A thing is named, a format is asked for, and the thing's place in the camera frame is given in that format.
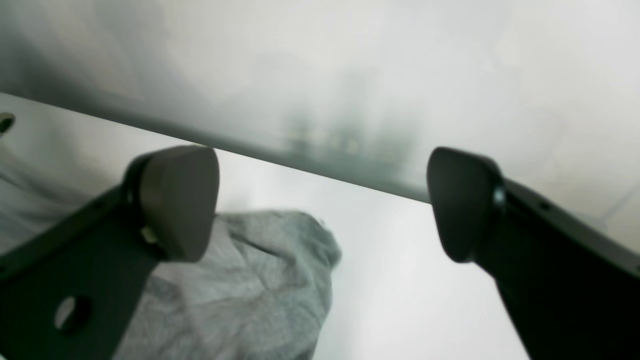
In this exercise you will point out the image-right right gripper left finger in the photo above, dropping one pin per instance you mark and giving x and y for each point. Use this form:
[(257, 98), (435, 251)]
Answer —
[(71, 292)]

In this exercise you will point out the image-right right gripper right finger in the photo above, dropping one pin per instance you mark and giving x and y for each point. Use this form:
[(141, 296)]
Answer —
[(570, 292)]

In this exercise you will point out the grey t-shirt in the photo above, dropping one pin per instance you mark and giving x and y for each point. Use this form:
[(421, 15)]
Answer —
[(262, 290)]

